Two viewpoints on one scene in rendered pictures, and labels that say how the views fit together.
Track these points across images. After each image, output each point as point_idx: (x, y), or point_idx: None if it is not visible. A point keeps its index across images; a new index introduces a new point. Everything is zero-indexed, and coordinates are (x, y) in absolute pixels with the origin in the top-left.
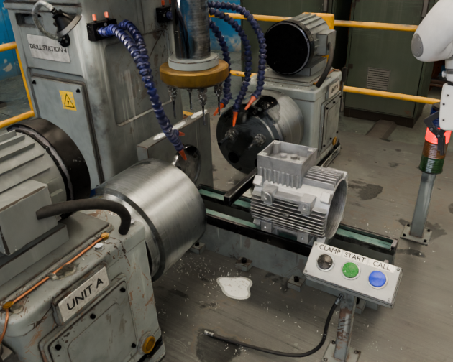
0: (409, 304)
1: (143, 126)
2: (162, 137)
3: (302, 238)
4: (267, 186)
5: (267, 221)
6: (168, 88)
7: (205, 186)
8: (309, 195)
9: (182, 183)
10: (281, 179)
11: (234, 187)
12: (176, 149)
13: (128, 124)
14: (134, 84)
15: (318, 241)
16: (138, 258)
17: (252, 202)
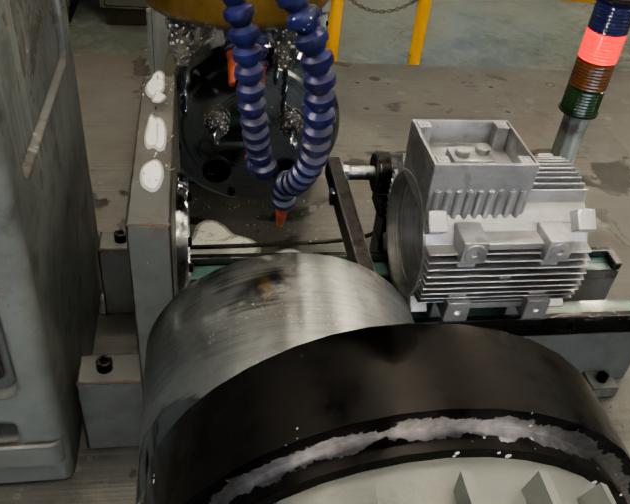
0: None
1: (51, 156)
2: (163, 178)
3: (533, 309)
4: (462, 229)
5: (461, 300)
6: (53, 29)
7: (201, 257)
8: (551, 224)
9: (391, 299)
10: (482, 206)
11: (357, 250)
12: (283, 208)
13: (36, 164)
14: (19, 33)
15: (552, 303)
16: None
17: (429, 273)
